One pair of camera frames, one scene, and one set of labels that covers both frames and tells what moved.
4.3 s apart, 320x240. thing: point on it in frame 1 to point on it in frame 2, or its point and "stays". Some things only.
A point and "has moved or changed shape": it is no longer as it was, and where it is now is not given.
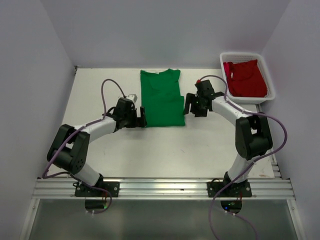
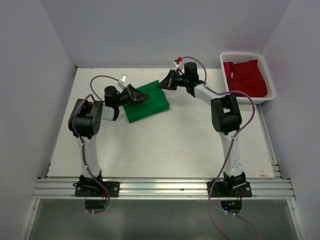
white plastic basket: [241, 57] stays
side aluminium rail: [275, 165] stays
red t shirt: [245, 79] stays
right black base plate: [233, 190] stays
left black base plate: [81, 190] stays
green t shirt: [163, 104] has moved or changed shape
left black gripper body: [131, 120] to [124, 98]
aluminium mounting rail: [165, 189] stays
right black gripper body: [198, 109] to [182, 80]
